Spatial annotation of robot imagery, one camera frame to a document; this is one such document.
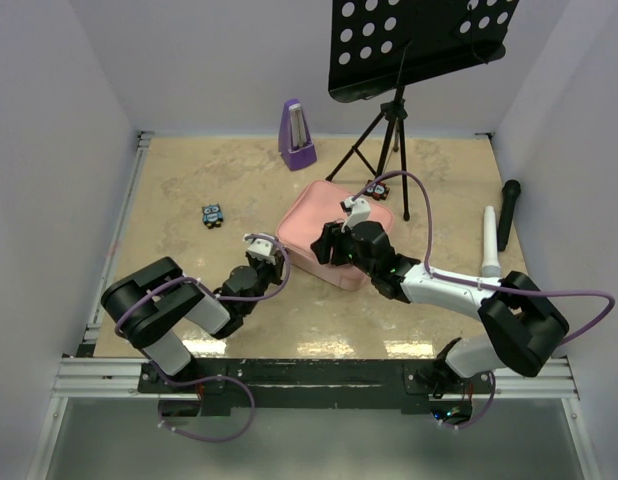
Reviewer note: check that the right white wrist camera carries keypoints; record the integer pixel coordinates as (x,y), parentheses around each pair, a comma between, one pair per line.
(357,210)

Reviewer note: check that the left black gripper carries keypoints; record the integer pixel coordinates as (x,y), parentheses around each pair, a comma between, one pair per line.
(275,269)

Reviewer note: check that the aluminium left rail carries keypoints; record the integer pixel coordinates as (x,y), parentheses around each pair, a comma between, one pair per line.
(95,317)

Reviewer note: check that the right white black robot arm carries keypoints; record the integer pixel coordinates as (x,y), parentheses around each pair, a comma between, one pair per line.
(523,328)

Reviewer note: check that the black microphone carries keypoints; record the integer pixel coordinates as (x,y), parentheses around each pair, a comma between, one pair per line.
(510,193)

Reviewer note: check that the purple metronome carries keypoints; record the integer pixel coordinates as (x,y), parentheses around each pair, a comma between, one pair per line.
(295,144)

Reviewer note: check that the pink medicine kit case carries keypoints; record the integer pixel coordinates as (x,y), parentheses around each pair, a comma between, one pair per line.
(302,225)

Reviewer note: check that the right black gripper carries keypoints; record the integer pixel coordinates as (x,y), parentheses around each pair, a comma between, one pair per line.
(322,248)

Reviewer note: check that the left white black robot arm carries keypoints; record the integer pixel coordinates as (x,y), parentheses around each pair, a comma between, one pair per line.
(148,304)

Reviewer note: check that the aluminium rail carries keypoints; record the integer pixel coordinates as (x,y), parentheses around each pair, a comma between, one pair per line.
(95,317)
(126,377)

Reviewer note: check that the small red black tuner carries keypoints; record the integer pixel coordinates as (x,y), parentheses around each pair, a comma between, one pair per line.
(378,191)

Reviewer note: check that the black music stand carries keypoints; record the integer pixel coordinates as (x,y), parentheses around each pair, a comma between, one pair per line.
(385,46)

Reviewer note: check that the aluminium front rail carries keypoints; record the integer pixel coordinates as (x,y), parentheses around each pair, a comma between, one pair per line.
(126,377)

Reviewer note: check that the blue owl tuner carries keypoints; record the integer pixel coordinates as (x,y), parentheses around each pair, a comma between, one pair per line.
(212,216)

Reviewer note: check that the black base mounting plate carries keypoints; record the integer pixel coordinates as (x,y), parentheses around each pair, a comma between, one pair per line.
(449,398)

